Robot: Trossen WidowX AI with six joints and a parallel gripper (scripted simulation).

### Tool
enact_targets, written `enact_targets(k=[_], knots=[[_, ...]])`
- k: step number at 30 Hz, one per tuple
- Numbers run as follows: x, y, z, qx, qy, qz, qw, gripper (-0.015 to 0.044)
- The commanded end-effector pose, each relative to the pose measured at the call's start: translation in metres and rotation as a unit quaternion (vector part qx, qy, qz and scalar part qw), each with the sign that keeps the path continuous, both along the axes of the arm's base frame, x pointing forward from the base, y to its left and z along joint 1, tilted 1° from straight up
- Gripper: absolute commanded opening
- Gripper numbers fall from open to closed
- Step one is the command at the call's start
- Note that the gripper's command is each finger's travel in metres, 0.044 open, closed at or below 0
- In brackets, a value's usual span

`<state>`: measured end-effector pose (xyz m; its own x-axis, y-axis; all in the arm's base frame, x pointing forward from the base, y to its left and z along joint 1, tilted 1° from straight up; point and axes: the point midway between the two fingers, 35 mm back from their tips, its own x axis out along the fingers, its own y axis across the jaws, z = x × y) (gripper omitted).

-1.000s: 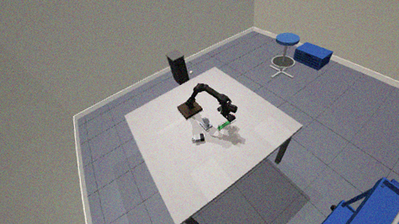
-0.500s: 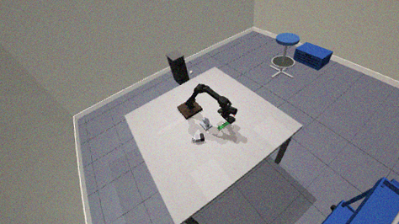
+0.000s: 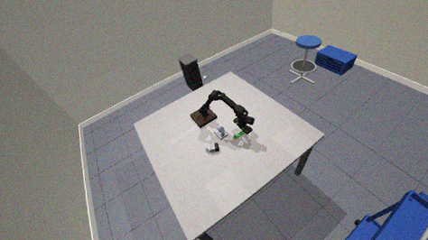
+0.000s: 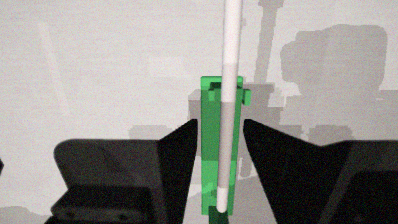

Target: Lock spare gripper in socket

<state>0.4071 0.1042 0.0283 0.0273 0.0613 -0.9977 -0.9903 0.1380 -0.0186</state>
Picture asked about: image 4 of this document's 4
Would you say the white tapered pin with red cap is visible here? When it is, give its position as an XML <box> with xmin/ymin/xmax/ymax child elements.
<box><xmin>216</xmin><ymin>0</ymin><xmax>243</xmax><ymax>213</ymax></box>

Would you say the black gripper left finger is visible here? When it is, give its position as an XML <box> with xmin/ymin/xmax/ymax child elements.
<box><xmin>53</xmin><ymin>119</ymin><xmax>198</xmax><ymax>224</ymax></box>

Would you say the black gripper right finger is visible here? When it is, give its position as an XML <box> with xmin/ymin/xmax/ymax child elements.
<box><xmin>243</xmin><ymin>119</ymin><xmax>398</xmax><ymax>224</ymax></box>

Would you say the green l-shaped bracket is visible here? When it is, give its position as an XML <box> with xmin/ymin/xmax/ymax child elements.
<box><xmin>201</xmin><ymin>76</ymin><xmax>252</xmax><ymax>224</ymax></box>

